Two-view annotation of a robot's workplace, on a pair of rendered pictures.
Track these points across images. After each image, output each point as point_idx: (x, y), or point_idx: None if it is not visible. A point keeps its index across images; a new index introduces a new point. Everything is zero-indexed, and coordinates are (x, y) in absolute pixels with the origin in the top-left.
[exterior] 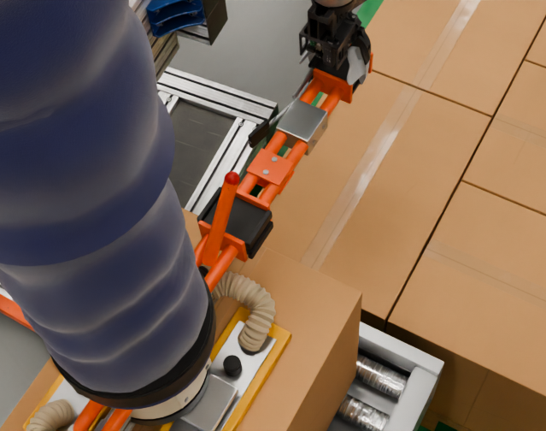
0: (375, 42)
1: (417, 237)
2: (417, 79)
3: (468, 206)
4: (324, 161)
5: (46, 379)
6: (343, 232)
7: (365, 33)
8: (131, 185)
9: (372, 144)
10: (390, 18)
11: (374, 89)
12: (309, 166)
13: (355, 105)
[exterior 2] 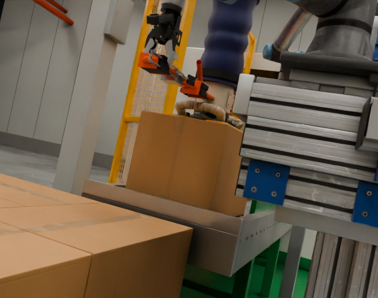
0: (49, 253)
1: (73, 206)
2: (20, 232)
3: (30, 202)
4: (128, 229)
5: None
6: (119, 215)
7: (151, 32)
8: None
9: (87, 224)
10: (14, 262)
11: (70, 237)
12: (139, 230)
13: (93, 236)
